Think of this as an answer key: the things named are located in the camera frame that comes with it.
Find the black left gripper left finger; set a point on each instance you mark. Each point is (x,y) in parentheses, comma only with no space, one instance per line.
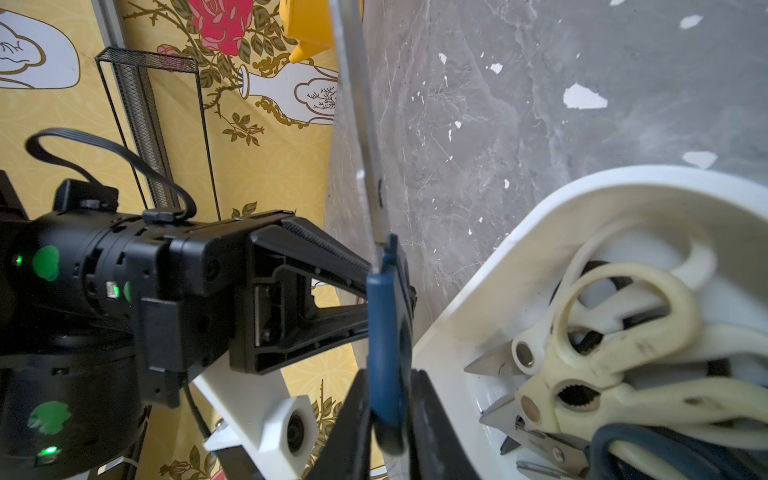
(346,454)

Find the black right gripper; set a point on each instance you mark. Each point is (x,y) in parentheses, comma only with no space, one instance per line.
(182,284)

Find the white plastic storage box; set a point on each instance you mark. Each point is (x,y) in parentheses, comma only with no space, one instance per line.
(706,228)

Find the cream white kitchen scissors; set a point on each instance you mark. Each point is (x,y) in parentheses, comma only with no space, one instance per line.
(575,394)

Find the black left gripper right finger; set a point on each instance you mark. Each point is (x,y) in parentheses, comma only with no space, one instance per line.
(434,451)

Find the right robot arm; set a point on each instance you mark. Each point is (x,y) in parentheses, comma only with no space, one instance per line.
(105,313)

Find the yellow watering can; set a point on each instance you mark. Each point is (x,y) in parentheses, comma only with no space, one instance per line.
(309,22)

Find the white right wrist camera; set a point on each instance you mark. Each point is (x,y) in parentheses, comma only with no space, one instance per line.
(276,430)

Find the dark teal scissors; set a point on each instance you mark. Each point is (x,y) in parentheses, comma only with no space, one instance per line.
(390,300)
(623,451)

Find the dark teal scissors back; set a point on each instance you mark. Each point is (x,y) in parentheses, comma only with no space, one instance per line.
(390,300)

